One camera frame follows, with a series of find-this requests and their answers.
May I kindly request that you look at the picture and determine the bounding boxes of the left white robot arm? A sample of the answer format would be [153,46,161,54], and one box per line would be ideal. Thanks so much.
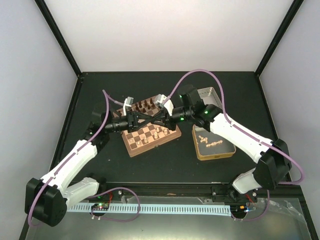
[24,105,152,227]

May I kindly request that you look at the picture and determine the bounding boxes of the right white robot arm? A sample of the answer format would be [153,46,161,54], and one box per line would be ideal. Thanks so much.
[153,85,292,202]

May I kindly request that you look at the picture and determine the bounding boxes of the wooden chess board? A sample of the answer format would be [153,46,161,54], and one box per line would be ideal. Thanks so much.
[117,96,182,157]

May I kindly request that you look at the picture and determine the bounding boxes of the light chess piece pile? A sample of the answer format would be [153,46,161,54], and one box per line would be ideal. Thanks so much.
[198,135,223,148]

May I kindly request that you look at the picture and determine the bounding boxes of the left small circuit board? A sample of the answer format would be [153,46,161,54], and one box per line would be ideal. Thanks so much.
[91,203,109,211]

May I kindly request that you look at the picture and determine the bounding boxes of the small circuit board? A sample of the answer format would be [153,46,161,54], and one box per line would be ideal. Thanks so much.
[230,205,257,214]
[91,203,109,211]

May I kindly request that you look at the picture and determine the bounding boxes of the right small circuit board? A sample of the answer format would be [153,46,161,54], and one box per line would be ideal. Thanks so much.
[230,205,257,214]

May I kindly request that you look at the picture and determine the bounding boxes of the gold metal tin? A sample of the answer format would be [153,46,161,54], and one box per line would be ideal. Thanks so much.
[192,125,236,161]

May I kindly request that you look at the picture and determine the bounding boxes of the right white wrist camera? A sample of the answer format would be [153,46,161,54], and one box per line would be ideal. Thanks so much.
[154,94,174,116]

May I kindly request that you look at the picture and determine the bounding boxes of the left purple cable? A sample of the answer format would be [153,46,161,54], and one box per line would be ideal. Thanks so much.
[27,89,141,227]

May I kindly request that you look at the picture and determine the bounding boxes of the black mounting rail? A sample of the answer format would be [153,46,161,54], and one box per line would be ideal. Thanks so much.
[99,181,301,201]

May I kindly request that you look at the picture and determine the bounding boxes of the light blue cable duct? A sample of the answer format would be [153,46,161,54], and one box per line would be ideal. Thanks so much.
[67,202,231,217]

